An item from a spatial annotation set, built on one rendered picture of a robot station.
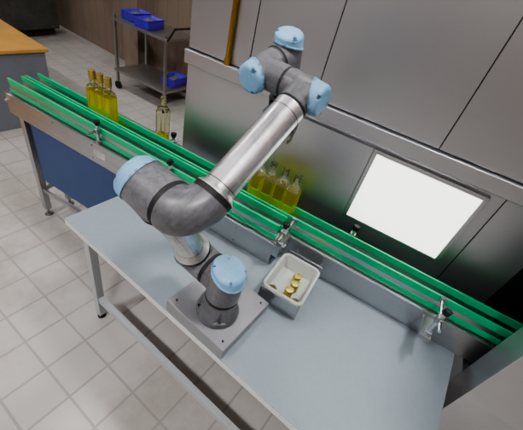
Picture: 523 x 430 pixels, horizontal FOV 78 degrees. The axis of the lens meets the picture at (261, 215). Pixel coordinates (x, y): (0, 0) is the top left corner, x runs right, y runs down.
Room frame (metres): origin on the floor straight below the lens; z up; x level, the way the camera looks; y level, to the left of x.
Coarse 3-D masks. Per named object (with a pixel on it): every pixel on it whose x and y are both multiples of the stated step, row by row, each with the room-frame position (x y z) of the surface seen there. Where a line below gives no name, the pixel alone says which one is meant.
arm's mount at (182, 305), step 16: (192, 288) 0.72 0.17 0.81; (176, 304) 0.64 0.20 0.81; (192, 304) 0.65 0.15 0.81; (240, 304) 0.72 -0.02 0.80; (256, 304) 0.74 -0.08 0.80; (192, 320) 0.59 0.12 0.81; (240, 320) 0.65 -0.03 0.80; (256, 320) 0.70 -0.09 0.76; (208, 336) 0.56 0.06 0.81; (224, 336) 0.57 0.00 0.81; (240, 336) 0.61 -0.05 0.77; (224, 352) 0.53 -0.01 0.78
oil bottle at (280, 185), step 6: (276, 180) 1.16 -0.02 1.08; (282, 180) 1.16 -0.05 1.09; (288, 180) 1.17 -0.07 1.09; (276, 186) 1.15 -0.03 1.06; (282, 186) 1.14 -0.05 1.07; (276, 192) 1.15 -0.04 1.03; (282, 192) 1.14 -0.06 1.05; (270, 198) 1.15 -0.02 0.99; (276, 198) 1.14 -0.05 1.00; (282, 198) 1.15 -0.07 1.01; (270, 204) 1.15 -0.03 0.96; (276, 204) 1.14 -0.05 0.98
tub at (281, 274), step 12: (276, 264) 0.92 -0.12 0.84; (288, 264) 0.99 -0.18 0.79; (300, 264) 0.97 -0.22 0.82; (276, 276) 0.92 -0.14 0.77; (288, 276) 0.94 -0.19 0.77; (312, 276) 0.95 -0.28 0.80; (276, 288) 0.86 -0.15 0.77; (300, 288) 0.89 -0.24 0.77; (288, 300) 0.76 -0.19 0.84; (300, 300) 0.80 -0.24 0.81
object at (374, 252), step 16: (48, 80) 1.73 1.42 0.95; (80, 96) 1.64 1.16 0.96; (128, 128) 1.52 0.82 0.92; (144, 128) 1.48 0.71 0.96; (160, 144) 1.44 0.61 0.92; (176, 144) 1.41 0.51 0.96; (192, 160) 1.37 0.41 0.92; (320, 224) 1.13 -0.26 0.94; (352, 240) 1.08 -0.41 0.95; (384, 256) 1.03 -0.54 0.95; (400, 272) 1.00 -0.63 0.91; (416, 272) 0.98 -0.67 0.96; (432, 288) 0.96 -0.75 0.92; (448, 288) 0.94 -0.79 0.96; (464, 304) 0.92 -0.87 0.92; (480, 304) 0.90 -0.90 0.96; (496, 320) 0.88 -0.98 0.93; (512, 320) 0.86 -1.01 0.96
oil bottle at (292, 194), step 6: (288, 186) 1.14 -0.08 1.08; (294, 186) 1.13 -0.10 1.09; (300, 186) 1.16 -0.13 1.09; (288, 192) 1.13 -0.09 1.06; (294, 192) 1.12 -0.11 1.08; (300, 192) 1.15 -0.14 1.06; (288, 198) 1.12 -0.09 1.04; (294, 198) 1.12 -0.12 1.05; (282, 204) 1.13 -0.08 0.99; (288, 204) 1.12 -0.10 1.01; (294, 204) 1.13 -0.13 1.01; (282, 210) 1.13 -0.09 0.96; (288, 210) 1.12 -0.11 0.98
